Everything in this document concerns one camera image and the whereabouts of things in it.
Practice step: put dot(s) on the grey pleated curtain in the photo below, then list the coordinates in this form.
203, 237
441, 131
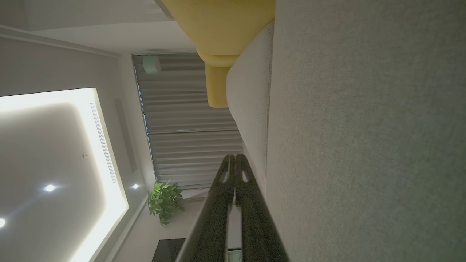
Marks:
185, 120

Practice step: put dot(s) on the yellow sofa cushion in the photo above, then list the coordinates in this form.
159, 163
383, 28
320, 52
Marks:
222, 25

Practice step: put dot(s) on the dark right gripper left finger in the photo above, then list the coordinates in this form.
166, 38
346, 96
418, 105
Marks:
213, 225

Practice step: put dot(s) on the large grey sofa seat cushion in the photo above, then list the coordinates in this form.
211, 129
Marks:
364, 127

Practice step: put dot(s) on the green potted plant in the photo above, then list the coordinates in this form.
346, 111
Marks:
165, 202

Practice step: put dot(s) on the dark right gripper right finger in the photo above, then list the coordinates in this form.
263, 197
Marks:
258, 233

